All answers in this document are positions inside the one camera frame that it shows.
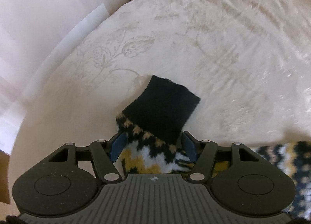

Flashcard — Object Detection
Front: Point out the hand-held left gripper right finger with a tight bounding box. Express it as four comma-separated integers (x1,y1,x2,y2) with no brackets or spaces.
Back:
182,131,260,181

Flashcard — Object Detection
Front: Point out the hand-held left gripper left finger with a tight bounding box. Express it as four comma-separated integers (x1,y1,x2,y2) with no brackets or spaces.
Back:
49,133,128,183

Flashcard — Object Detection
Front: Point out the small patterned knit sweater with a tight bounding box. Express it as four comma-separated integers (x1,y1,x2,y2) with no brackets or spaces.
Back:
116,75,311,220

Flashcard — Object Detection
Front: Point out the white embroidered bedspread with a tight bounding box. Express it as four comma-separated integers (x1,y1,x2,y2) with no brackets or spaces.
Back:
7,0,311,186

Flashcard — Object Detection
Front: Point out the brown cardboard box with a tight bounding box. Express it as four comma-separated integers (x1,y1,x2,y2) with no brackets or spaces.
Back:
0,150,11,205

